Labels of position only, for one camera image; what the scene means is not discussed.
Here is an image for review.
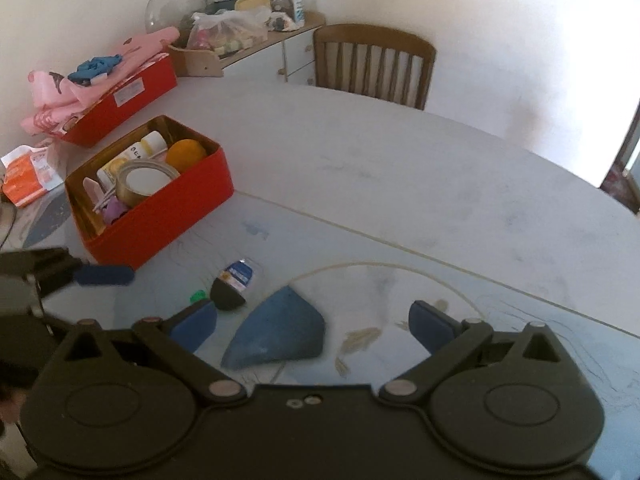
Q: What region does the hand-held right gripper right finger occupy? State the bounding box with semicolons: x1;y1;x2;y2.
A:
377;300;574;404

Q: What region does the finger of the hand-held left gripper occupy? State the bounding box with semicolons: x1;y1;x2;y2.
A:
30;247;136;299

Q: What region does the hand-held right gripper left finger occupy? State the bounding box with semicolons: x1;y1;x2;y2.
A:
50;300;249;404

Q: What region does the purple plush toy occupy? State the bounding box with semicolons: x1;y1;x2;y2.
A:
102;196;129;226

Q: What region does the red tin box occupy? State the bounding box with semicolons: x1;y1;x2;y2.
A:
64;115;235;269

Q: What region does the small pink tube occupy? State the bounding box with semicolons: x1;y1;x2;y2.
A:
82;177;104;206

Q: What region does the brown tape roll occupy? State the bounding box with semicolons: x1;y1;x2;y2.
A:
116;161;181;209

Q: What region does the white yellow plastic bottle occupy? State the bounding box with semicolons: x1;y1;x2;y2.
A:
96;131;167;186

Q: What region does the orange fruit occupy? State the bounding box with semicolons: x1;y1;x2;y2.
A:
166;138;209;174

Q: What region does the person's left hand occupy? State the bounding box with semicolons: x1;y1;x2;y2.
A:
0;387;28;423

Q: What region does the blue white small packet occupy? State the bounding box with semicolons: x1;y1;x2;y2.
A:
220;259;256;291

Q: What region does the blue speckled pad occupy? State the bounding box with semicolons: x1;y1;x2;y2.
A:
221;285;326;371

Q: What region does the orange white packet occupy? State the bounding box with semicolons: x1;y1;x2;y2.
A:
0;145;66;209

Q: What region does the red cardboard box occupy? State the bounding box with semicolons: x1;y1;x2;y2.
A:
59;52;179;149

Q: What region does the blue cloth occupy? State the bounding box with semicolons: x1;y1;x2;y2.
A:
67;54;123;84

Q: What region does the brown door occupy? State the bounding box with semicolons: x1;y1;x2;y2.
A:
600;105;640;212

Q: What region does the wooden chair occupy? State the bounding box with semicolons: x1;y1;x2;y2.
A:
312;24;437;111

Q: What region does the clear plastic bag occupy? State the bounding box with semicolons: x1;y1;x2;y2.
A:
187;6;271;54

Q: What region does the white wooden sideboard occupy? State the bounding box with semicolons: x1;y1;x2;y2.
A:
167;10;326;86

